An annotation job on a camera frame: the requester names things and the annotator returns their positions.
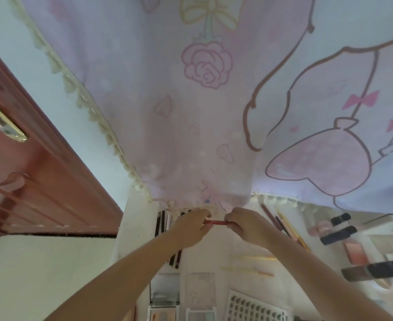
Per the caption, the person's left hand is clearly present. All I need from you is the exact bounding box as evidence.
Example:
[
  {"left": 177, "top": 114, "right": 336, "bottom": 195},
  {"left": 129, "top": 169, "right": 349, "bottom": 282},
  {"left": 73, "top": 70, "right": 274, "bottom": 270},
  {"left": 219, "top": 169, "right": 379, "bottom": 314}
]
[{"left": 169, "top": 209, "right": 214, "bottom": 250}]

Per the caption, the person's right hand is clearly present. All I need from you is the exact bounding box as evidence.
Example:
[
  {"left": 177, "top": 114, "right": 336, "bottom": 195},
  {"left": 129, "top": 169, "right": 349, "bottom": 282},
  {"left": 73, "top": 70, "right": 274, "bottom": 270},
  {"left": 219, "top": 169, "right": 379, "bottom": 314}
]
[{"left": 223, "top": 207, "right": 279, "bottom": 247}]

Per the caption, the person's left forearm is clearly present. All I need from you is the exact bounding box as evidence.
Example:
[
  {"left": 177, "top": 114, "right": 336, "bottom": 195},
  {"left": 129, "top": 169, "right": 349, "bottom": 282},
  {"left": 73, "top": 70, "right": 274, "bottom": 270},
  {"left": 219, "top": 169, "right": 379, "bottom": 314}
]
[{"left": 42, "top": 230, "right": 188, "bottom": 321}]

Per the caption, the person's right forearm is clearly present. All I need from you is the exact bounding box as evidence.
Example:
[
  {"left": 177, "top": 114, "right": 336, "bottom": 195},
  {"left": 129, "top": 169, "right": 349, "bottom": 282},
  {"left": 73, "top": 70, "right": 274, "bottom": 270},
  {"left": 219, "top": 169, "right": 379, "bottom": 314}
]
[{"left": 269, "top": 230, "right": 386, "bottom": 321}]

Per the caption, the cream makeup stick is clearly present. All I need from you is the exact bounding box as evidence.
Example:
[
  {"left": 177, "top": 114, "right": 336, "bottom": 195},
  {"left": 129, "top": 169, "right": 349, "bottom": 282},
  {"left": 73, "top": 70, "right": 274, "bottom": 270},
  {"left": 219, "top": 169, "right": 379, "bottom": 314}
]
[
  {"left": 220, "top": 266, "right": 274, "bottom": 277},
  {"left": 230, "top": 253, "right": 278, "bottom": 262}
]

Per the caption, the yellow makeup pencil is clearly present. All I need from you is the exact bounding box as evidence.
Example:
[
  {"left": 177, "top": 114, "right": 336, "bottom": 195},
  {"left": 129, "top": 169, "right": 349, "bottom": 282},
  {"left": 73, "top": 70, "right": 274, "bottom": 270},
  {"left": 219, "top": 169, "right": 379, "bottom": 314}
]
[{"left": 276, "top": 210, "right": 311, "bottom": 253}]

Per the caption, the open glitter lid eyeshadow palette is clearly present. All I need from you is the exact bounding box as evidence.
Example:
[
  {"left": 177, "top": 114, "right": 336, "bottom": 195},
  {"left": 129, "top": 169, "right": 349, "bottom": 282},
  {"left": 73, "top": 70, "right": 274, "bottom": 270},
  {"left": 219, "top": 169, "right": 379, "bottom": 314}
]
[{"left": 185, "top": 272, "right": 216, "bottom": 321}]

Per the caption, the open mirrored eyeshadow palette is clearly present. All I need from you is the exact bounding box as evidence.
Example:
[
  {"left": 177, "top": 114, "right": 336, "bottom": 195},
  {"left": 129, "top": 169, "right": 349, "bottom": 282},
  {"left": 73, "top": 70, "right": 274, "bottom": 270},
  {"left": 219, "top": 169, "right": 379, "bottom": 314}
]
[{"left": 148, "top": 273, "right": 180, "bottom": 321}]

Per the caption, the pink round makeup jar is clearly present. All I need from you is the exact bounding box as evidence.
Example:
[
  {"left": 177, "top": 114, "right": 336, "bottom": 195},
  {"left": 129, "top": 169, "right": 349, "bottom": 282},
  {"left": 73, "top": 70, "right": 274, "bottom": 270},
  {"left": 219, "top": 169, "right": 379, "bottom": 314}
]
[{"left": 308, "top": 221, "right": 331, "bottom": 238}]

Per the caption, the white false nail tray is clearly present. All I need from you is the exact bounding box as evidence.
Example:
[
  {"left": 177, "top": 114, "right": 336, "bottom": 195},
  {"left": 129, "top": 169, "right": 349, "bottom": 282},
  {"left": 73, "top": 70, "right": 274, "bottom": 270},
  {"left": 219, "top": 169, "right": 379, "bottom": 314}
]
[{"left": 224, "top": 290, "right": 293, "bottom": 321}]

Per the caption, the long black lipstick tube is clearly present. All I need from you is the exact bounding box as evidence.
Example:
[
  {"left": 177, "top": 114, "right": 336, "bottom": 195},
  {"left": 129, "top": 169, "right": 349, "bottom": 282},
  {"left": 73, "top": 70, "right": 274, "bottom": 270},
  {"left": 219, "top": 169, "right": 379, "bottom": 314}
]
[{"left": 320, "top": 226, "right": 358, "bottom": 246}]

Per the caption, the small black lipstick tube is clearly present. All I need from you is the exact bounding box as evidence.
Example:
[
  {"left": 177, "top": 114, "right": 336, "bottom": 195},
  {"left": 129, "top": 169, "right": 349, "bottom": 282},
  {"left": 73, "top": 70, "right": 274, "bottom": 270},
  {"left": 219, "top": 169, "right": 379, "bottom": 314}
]
[{"left": 330, "top": 213, "right": 351, "bottom": 226}]

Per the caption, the pink cartoon print curtain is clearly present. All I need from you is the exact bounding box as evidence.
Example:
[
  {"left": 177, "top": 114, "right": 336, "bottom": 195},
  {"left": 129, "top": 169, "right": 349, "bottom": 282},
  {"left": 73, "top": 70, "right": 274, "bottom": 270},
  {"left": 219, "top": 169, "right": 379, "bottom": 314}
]
[{"left": 9, "top": 0, "right": 393, "bottom": 215}]

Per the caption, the pink blush compact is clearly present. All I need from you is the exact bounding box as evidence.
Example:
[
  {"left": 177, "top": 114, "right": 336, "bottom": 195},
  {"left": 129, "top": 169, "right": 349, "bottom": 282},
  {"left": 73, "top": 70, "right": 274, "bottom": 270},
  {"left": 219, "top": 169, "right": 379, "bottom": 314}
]
[{"left": 343, "top": 239, "right": 371, "bottom": 265}]

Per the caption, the white box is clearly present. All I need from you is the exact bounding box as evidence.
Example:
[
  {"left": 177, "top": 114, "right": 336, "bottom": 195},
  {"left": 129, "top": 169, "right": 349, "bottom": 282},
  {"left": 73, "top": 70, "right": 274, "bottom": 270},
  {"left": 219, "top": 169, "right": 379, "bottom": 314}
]
[{"left": 364, "top": 213, "right": 393, "bottom": 236}]

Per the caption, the reddish brown wooden door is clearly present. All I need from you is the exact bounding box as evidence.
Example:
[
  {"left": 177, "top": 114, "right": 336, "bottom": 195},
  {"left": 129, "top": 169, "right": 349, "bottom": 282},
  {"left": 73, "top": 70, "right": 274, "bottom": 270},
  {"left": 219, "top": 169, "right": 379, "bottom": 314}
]
[{"left": 0, "top": 36, "right": 123, "bottom": 238}]

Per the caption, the brass door lock plate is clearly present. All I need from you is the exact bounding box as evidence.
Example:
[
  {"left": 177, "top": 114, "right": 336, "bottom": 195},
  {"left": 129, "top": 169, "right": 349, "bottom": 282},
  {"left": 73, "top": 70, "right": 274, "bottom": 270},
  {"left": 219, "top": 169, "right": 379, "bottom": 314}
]
[{"left": 0, "top": 94, "right": 29, "bottom": 143}]

